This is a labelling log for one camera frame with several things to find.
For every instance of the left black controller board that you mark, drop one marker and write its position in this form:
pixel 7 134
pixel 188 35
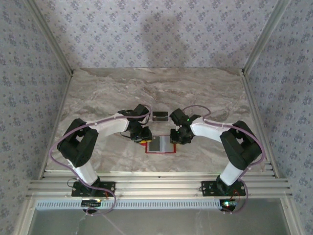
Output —
pixel 91 203

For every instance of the dark plastic card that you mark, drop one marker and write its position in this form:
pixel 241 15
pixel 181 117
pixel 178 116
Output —
pixel 155 144

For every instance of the red card holder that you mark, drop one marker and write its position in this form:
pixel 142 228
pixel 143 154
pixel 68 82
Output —
pixel 166 146

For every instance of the right controller board green light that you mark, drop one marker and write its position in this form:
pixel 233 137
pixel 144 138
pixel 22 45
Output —
pixel 228 203

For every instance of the left aluminium corner post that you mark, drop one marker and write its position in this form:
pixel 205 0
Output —
pixel 51 39

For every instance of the aluminium table rail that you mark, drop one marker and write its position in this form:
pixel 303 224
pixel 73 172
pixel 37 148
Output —
pixel 55 127
pixel 259 110

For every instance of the aluminium front rail bed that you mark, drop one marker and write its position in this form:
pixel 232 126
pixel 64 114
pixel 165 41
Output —
pixel 159 186

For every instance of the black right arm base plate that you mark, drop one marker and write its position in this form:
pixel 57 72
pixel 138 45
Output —
pixel 207 188

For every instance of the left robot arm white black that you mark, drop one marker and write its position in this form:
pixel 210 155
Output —
pixel 78 147

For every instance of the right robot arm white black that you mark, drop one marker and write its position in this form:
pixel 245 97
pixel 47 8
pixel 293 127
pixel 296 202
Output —
pixel 239 147

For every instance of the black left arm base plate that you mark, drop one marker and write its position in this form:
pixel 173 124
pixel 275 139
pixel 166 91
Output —
pixel 107 187

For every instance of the aluminium corner post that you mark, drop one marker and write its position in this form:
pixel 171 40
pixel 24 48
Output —
pixel 266 36
pixel 51 39

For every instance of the right aluminium table rail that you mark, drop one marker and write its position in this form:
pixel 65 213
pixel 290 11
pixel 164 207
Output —
pixel 259 110

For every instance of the right aluminium corner post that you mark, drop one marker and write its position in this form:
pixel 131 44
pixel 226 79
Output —
pixel 266 36

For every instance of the left aluminium table rail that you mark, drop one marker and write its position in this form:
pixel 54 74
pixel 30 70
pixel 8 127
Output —
pixel 55 127

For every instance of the grey metal panel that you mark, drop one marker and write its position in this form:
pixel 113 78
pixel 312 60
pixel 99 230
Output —
pixel 171 222

